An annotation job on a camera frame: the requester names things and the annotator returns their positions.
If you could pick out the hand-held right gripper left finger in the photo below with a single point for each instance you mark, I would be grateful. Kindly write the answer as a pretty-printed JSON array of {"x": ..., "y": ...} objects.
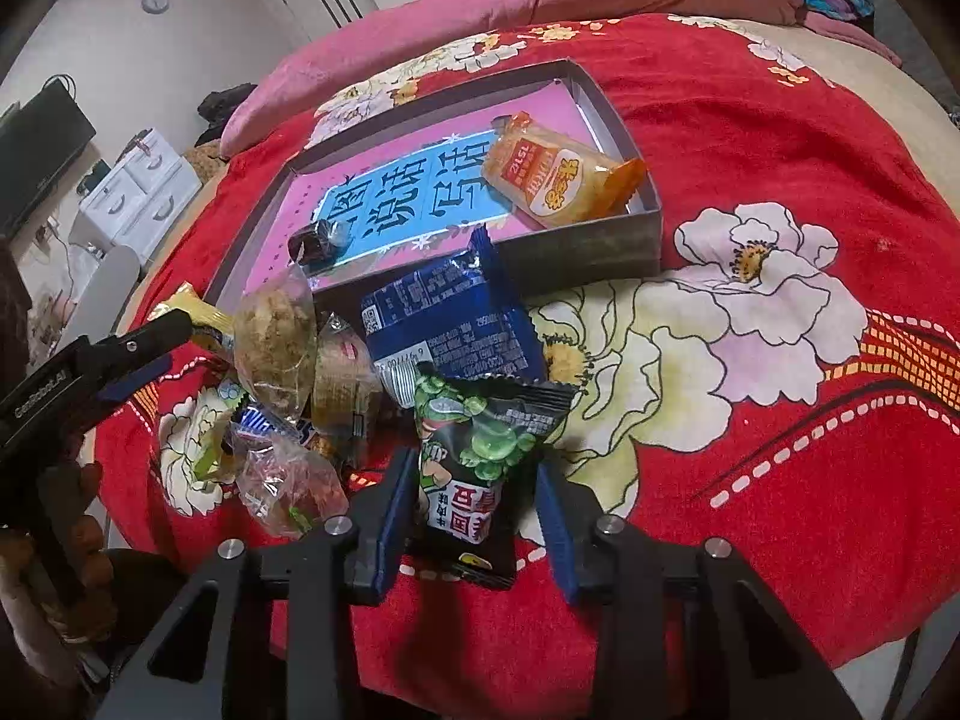
[{"x": 394, "y": 525}]

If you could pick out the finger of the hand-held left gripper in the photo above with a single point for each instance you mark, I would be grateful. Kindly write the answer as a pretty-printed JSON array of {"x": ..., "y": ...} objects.
[
  {"x": 150, "y": 334},
  {"x": 135, "y": 382}
]

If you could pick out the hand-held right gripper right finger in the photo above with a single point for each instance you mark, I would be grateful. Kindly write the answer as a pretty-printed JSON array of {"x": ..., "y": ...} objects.
[{"x": 559, "y": 532}]

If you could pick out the yellow snack packet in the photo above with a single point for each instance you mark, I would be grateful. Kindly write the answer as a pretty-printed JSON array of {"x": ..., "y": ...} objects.
[{"x": 206, "y": 315}]

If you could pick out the clear nut snack packet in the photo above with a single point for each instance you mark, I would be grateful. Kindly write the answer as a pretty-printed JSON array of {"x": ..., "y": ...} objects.
[{"x": 292, "y": 491}]

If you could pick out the black green pea packet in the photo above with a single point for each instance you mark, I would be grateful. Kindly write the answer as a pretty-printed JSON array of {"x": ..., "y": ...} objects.
[{"x": 480, "y": 450}]

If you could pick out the clear meat floss cake packet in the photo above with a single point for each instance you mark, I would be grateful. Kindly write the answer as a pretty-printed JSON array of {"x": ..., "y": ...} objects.
[{"x": 274, "y": 337}]

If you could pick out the blue snack packet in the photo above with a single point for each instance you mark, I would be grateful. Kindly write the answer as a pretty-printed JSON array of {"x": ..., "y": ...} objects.
[{"x": 450, "y": 322}]

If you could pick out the grey cardboard box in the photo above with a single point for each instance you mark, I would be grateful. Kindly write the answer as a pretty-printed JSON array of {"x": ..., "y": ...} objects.
[{"x": 585, "y": 247}]

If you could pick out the person's left hand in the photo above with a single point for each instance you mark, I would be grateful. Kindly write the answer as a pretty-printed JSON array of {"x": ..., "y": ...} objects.
[{"x": 86, "y": 540}]

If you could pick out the green white snack packet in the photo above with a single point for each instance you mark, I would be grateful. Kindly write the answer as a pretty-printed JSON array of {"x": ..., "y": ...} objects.
[{"x": 217, "y": 435}]

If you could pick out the brown chocolate bar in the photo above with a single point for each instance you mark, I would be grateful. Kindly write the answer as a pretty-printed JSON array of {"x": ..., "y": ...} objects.
[{"x": 262, "y": 424}]

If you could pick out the white drawer cabinet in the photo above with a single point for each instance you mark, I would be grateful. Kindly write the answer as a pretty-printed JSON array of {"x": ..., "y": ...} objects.
[{"x": 142, "y": 195}]

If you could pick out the brown cake packet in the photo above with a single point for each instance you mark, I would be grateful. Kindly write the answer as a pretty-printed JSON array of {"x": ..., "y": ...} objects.
[{"x": 345, "y": 382}]

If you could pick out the brown patterned cloth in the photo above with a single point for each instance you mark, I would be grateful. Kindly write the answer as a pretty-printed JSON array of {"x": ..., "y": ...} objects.
[{"x": 204, "y": 159}]

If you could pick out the small dark wrapped candy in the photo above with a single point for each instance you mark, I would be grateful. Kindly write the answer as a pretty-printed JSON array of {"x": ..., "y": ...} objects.
[{"x": 315, "y": 244}]

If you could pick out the black television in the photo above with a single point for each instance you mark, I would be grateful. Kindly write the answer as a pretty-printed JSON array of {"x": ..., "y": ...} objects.
[{"x": 37, "y": 142}]

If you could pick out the dark clothes pile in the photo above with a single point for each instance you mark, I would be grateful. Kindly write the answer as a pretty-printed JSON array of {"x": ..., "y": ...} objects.
[{"x": 225, "y": 105}]

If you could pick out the pink and blue book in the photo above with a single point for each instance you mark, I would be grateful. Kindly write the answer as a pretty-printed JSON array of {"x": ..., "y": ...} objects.
[{"x": 375, "y": 187}]

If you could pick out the pink duvet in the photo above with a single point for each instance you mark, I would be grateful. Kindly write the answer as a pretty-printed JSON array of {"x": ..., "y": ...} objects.
[{"x": 360, "y": 52}]

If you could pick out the orange snack packet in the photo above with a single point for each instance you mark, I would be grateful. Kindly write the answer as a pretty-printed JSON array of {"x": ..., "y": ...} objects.
[{"x": 555, "y": 180}]

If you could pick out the red floral blanket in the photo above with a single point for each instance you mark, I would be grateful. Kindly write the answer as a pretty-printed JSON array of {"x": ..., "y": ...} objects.
[{"x": 750, "y": 127}]

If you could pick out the grey headboard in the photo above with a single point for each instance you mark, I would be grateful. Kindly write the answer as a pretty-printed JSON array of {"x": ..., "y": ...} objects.
[{"x": 915, "y": 45}]

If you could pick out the round wall clock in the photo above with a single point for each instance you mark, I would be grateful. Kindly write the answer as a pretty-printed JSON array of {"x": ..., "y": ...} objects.
[{"x": 157, "y": 0}]

